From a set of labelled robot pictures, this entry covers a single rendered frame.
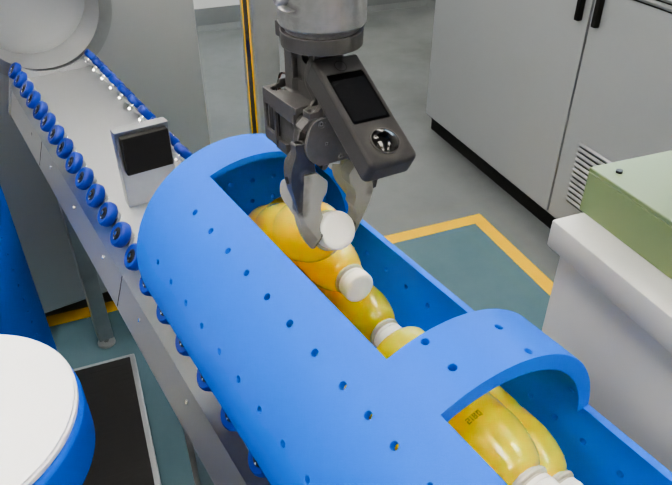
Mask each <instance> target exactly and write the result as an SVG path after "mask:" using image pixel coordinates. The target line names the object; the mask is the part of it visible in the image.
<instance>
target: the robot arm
mask: <svg viewBox="0 0 672 485"><path fill-rule="evenodd" d="M273 2H274V4H275V5H276V6H277V19H275V34H276V35H277V36H279V37H280V44H281V46H282V47H283V48H284V62H285V72H280V73H279V75H278V80H277V83H275V84H271V85H266V86H262V90H263V104H264V118H265V132H266V137H267V138H268V139H269V140H271V141H272V142H273V143H274V144H276V146H277V148H279V149H280V150H281V151H282V152H284V153H285V154H286V155H287V156H286V158H285V160H284V179H283V180H282V181H281V183H280V194H281V197H282V199H283V201H284V202H285V204H286V205H287V207H288V208H289V209H290V211H291V212H292V214H293V215H294V218H295V222H296V225H297V228H298V231H299V233H300V235H301V237H302V239H303V240H304V241H305V242H306V244H307V245H308V246H309V247H310V248H311V249H314V248H316V246H317V245H318V243H319V242H320V240H321V239H322V237H323V234H322V233H321V231H320V225H321V221H322V219H323V215H322V212H321V204H322V200H323V198H324V196H325V195H326V193H327V187H328V181H327V180H326V179H324V178H323V177H322V176H321V175H319V174H318V173H317V172H316V169H315V164H316V165H317V166H318V167H319V168H321V169H322V170H326V169H327V168H328V166H329V164H331V163H334V162H337V161H340V163H334V164H332V172H333V176H334V178H335V180H336V182H337V183H338V185H339V186H340V187H341V189H342V190H343V191H344V193H345V194H346V197H345V200H346V201H347V203H348V212H347V214H348V215H349V216H350V217H351V219H352V220H353V223H354V226H355V232H356V230H357V228H358V226H359V224H360V222H361V220H362V218H363V216H364V214H365V212H366V209H367V207H368V205H369V203H370V200H371V197H372V193H373V189H374V188H375V187H376V185H377V180H378V179H380V178H384V177H388V176H391V175H395V174H398V173H402V172H405V171H407V170H408V169H409V167H410V166H411V164H412V163H413V161H414V159H415V157H416V152H415V150H414V149H413V147H412V145H411V144H410V142H409V140H408V139H407V137H406V136H405V134H404V132H403V131H402V129H401V127H400V126H399V124H398V122H397V121H396V119H395V117H394V116H393V114H392V112H391V111H390V109H389V107H388V106H387V104H386V102H385V101H384V99H383V97H382V96H381V94H380V92H379V91H378V89H377V87H376V86H375V84H374V82H373V81H372V79H371V77H370V76H369V74H368V73H367V71H366V69H365V68H364V66H363V64H362V63H361V61H360V59H359V58H358V56H357V55H356V54H352V55H346V56H344V55H343V54H347V53H350V52H353V51H356V50H357V49H359V48H360V47H361V46H362V45H363V35H364V27H363V25H364V24H365V23H366V21H367V0H273ZM282 73H283V74H285V77H283V78H281V75H282ZM284 86H285V87H284ZM280 87H284V89H281V88H280ZM277 88H278V90H277ZM279 89H280V90H279ZM275 90H276V91H275ZM268 105H269V111H268ZM269 115H270V126H269Z"/></svg>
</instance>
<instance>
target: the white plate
mask: <svg viewBox="0 0 672 485"><path fill-rule="evenodd" d="M78 403H79V393H78V386H77V382H76V379H75V376H74V373H73V371H72V369H71V367H70V365H69V364H68V363H67V361H66V360H65V359H64V358H63V357H62V356H61V355H60V354H59V353H58V352H57V351H55V350H54V349H53V348H51V347H49V346H48V345H46V344H43V343H41V342H39V341H36V340H33V339H30V338H26V337H21V336H14V335H3V334H0V485H32V484H33V483H34V482H35V481H36V480H37V479H38V478H39V477H40V476H41V475H42V474H43V473H44V472H45V471H46V470H47V468H48V467H49V466H50V465H51V464H52V462H53V461H54V460H55V458H56V457H57V456H58V454H59V453H60V451H61V449H62V448H63V446H64V445H65V443H66V441H67V439H68V437H69V435H70V433H71V430H72V428H73V425H74V423H75V419H76V415H77V410H78Z"/></svg>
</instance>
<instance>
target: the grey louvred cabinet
mask: <svg viewBox="0 0 672 485"><path fill-rule="evenodd" d="M426 113H427V114H428V115H429V116H430V117H432V122H431V129H432V130H433V131H435V132H436V133H437V134H438V135H439V136H441V137H442V138H443V139H444V140H445V141H446V142H448V143H449V144H450V145H451V146H452V147H454V148H455V149H456V150H457V151H458V152H460V153H461V154H462V155H463V156H464V157H465V158H467V159H468V160H469V161H470V162H471V163H473V164H474V165H475V166H476V167H477V168H478V169H480V170H481V171H482V172H483V173H484V174H486V175H487V176H488V177H489V178H490V179H492V180H493V181H494V182H495V183H496V184H497V185H499V186H500V187H501V188H502V189H503V190H505V191H506V192H507V193H508V194H509V195H511V196H512V197H513V198H514V199H515V200H516V201H518V202H519V203H520V204H521V205H522V206H524V207H525V208H526V209H527V210H528V211H530V212H531V213H532V214H533V215H534V216H535V217H537V218H538V219H539V220H540V221H541V222H543V223H544V224H545V225H546V226H547V227H549V228H550V229H551V225H552V221H553V220H555V219H559V218H563V217H567V216H571V215H575V214H579V213H583V212H582V211H581V210H580V205H581V201H582V197H583V193H584V189H585V185H586V181H587V177H588V173H589V169H590V167H593V166H598V165H603V164H608V163H612V162H617V161H622V160H627V159H632V158H637V157H642V156H647V155H651V154H656V153H661V152H666V151H671V150H672V0H436V3H435V15H434V27H433V38H432V50H431V62H430V73H429V85H428V97H427V108H426Z"/></svg>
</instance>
